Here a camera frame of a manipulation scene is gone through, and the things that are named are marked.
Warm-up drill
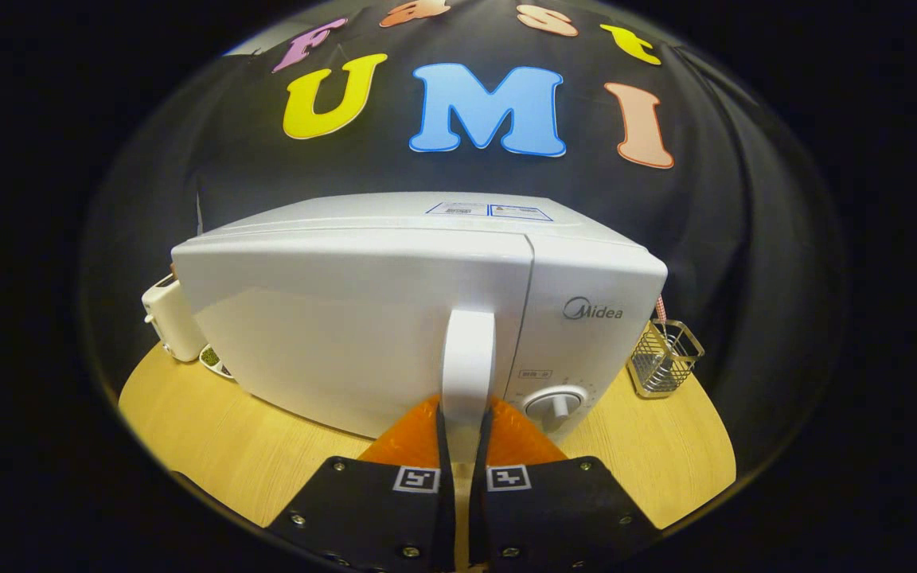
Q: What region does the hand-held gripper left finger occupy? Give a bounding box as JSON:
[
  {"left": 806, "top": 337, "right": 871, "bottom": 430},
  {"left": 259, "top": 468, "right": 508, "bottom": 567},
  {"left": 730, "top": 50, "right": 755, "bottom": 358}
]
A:
[{"left": 267, "top": 396, "right": 457, "bottom": 573}]

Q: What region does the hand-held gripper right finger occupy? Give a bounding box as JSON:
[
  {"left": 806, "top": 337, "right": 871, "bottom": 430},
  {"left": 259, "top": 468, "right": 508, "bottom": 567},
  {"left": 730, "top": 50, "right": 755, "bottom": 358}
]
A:
[{"left": 470, "top": 398, "right": 661, "bottom": 573}]

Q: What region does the white microwave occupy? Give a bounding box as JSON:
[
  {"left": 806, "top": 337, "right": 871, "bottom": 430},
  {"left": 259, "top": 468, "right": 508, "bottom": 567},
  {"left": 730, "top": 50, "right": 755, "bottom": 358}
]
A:
[{"left": 171, "top": 192, "right": 668, "bottom": 464}]

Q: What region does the white divided bean dish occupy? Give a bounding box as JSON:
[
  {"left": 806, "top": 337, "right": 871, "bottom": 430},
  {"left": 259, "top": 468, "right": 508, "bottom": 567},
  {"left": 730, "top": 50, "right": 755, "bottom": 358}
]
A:
[{"left": 199, "top": 344, "right": 235, "bottom": 380}]

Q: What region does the white toaster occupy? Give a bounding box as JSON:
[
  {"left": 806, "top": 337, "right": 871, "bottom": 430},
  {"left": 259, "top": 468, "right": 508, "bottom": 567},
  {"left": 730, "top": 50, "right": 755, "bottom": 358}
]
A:
[{"left": 141, "top": 273, "right": 207, "bottom": 363}]

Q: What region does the wire mesh holder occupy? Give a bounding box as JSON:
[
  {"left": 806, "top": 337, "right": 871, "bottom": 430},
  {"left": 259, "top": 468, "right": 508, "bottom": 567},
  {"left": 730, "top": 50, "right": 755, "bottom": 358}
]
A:
[{"left": 627, "top": 319, "right": 705, "bottom": 399}]

